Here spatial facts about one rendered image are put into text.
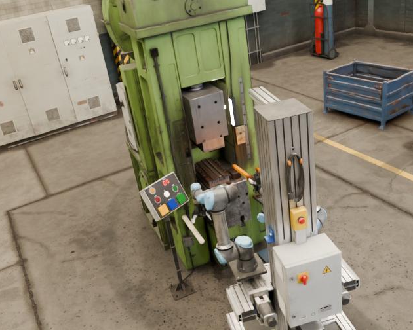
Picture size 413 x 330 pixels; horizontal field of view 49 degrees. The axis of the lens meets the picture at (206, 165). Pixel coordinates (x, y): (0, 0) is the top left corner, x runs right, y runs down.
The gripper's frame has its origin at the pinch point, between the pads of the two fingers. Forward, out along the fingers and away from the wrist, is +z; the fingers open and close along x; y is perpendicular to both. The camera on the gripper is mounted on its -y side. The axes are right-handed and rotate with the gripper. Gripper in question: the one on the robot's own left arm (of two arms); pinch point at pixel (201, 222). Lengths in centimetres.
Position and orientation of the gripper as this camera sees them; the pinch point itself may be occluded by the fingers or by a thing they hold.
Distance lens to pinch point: 357.5
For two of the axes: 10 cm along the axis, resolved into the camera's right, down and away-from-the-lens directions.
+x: 9.6, -2.3, 1.5
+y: 2.3, 4.1, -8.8
